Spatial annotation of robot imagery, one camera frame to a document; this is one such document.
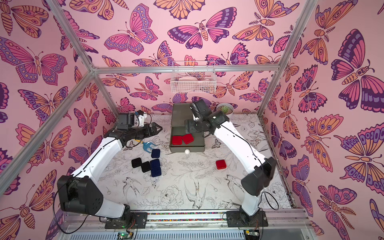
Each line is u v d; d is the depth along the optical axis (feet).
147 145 3.38
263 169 1.39
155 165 3.03
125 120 2.09
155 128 2.44
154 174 2.87
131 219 2.35
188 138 2.89
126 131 2.02
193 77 3.10
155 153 3.22
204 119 1.74
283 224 2.39
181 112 3.75
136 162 3.10
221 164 3.04
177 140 2.72
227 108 3.56
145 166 3.01
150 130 2.43
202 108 1.86
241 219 2.14
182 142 2.83
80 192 1.37
